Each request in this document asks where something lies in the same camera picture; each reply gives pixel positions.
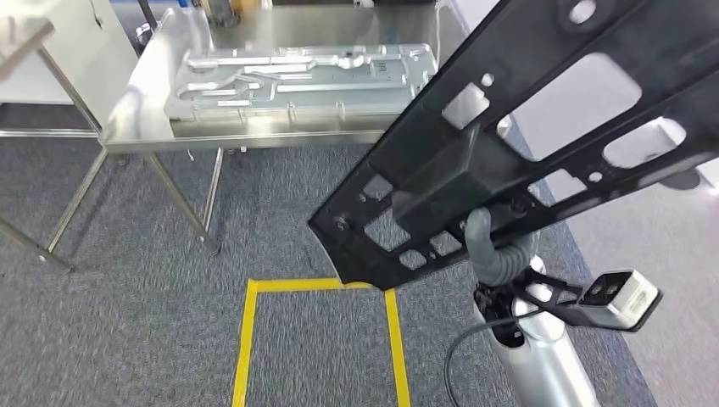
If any silver stamped metal panel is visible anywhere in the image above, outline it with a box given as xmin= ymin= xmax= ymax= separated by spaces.
xmin=164 ymin=43 xmax=439 ymax=122

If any white cable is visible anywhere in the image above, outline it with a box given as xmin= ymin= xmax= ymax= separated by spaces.
xmin=433 ymin=1 xmax=446 ymax=63

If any steel frame table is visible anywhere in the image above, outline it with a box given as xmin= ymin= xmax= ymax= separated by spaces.
xmin=0 ymin=15 xmax=105 ymax=274

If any yellow device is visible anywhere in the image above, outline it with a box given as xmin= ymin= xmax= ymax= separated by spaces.
xmin=202 ymin=0 xmax=274 ymax=26

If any stainless steel workbench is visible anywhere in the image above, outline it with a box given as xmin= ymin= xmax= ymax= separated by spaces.
xmin=44 ymin=3 xmax=470 ymax=257

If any black camera cable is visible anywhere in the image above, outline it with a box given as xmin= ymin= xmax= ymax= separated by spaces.
xmin=443 ymin=311 xmax=540 ymax=407

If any white cabinet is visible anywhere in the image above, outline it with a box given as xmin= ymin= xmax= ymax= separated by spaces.
xmin=0 ymin=0 xmax=139 ymax=108

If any black plastic plate holder part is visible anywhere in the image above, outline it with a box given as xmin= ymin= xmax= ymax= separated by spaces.
xmin=307 ymin=0 xmax=719 ymax=292

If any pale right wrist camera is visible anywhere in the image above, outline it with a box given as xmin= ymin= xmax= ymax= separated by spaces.
xmin=514 ymin=268 xmax=663 ymax=333

